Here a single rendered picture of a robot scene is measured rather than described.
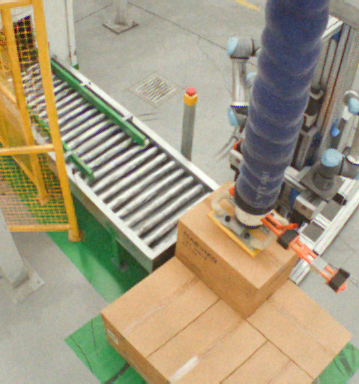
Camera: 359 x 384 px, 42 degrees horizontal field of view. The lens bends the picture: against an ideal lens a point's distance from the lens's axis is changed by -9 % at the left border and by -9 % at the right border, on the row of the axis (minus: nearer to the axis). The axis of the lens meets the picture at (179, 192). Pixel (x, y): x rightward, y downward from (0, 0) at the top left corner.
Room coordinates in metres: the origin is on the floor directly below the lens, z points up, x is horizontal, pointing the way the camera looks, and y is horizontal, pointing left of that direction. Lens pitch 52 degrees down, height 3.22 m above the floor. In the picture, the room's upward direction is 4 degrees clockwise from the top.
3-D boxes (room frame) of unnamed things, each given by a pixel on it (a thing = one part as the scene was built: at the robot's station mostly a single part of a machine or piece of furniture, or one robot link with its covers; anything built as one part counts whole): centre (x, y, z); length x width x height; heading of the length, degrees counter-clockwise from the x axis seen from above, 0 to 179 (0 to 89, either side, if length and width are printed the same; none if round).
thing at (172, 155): (2.80, 0.52, 0.50); 2.31 x 0.05 x 0.19; 46
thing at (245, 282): (1.51, -0.36, 0.74); 0.60 x 0.40 x 0.40; 47
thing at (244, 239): (1.44, -0.31, 1.08); 0.34 x 0.10 x 0.05; 45
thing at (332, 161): (1.84, -0.85, 1.20); 0.13 x 0.12 x 0.14; 77
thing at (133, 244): (2.33, 0.97, 0.50); 2.31 x 0.05 x 0.19; 46
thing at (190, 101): (2.52, -0.03, 0.50); 0.07 x 0.07 x 1.00; 46
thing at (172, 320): (1.09, -0.37, 0.34); 1.20 x 1.00 x 0.40; 46
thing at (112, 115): (3.01, 0.81, 0.60); 1.60 x 0.10 x 0.09; 46
